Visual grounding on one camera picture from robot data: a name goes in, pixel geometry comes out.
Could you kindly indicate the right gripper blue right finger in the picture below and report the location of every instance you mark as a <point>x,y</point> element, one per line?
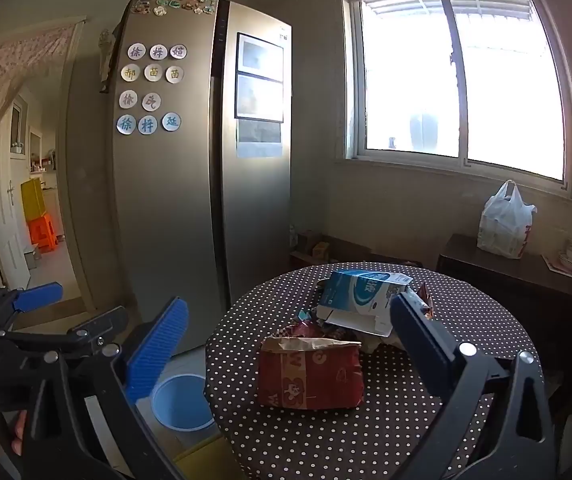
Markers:
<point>427,342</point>

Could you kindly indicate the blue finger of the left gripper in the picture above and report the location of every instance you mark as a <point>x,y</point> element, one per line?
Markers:
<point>28,300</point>

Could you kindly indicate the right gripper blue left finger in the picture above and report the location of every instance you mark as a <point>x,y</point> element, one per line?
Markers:
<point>146,355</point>

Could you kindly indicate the blue white milk carton box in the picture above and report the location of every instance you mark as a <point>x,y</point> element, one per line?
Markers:
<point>359,300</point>

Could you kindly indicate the red brown paper bag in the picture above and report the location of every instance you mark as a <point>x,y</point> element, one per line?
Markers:
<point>313,374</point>

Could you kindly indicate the red green snack packet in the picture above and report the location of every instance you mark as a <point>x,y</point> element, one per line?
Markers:
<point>307,325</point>

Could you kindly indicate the blue plastic trash bin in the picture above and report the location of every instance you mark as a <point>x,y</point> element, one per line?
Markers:
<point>179,404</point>

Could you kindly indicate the person's left hand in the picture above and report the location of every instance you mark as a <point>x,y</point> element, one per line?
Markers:
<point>17,442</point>

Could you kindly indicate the orange plastic stool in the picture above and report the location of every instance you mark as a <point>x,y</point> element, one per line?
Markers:
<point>42,233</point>

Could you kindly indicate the brown polka dot tablecloth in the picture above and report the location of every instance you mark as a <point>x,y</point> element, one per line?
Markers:
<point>371,441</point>

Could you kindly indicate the yellow plastic stool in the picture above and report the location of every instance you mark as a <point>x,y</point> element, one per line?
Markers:
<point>33,200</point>

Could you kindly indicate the yellow cloth on chair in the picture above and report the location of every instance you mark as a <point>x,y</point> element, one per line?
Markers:
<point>211,459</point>

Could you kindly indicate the dark wooden side cabinet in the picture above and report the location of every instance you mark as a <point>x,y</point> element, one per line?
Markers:
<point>540,299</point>

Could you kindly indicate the white door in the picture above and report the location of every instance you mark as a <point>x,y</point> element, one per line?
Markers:
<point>13,268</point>

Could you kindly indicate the white plastic shopping bag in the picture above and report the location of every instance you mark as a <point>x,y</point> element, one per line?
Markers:
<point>506,223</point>

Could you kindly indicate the small yellow box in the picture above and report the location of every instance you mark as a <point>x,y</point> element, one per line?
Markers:
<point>321,251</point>

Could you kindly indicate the silver double-door refrigerator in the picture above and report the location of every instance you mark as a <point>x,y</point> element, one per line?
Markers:
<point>177,160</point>

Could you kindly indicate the lace door curtain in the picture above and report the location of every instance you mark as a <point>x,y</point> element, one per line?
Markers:
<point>31,54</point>

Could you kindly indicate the white framed window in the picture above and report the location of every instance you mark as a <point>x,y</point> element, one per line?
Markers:
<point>476,87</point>

